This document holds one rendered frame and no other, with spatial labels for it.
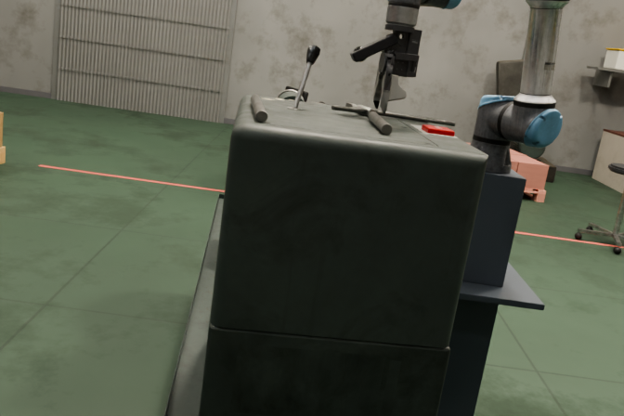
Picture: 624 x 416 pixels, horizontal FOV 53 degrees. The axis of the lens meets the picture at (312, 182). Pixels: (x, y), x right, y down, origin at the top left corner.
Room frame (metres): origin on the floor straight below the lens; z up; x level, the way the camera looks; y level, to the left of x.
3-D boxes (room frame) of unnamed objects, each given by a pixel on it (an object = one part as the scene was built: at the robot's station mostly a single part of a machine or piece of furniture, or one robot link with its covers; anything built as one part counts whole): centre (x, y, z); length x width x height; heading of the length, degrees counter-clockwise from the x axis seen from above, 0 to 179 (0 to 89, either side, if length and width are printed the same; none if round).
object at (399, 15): (1.57, -0.16, 1.50); 0.08 x 0.08 x 0.05
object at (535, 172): (7.37, -2.12, 0.21); 1.19 x 0.86 x 0.42; 4
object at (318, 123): (1.42, -0.05, 1.06); 0.59 x 0.48 x 0.39; 7
